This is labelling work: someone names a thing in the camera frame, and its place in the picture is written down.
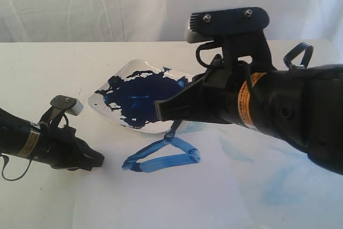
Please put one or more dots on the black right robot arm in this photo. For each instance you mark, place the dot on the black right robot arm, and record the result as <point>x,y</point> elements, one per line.
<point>302,107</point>

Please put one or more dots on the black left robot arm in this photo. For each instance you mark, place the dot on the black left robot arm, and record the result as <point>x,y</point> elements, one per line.
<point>17,136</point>

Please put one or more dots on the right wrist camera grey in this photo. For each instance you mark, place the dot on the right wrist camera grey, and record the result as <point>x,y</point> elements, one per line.
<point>238,32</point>

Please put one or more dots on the white backdrop cloth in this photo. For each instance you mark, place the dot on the white backdrop cloth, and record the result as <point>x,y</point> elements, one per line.
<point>155,20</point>

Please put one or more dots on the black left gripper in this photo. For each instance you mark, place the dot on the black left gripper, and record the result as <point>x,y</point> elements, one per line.
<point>61,149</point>

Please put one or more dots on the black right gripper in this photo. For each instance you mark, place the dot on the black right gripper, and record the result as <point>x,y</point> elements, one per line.
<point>240,102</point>

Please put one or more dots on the white paper sheet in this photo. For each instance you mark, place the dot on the white paper sheet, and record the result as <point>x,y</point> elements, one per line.
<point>200,195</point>

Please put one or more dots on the white square plate blue paint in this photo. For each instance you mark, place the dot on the white square plate blue paint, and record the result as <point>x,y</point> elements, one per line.
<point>128,97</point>

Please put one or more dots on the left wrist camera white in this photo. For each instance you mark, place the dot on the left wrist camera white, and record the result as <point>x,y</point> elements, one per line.
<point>60,106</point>

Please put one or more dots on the black handled paintbrush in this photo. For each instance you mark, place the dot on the black handled paintbrush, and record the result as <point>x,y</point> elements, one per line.
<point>170,134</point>

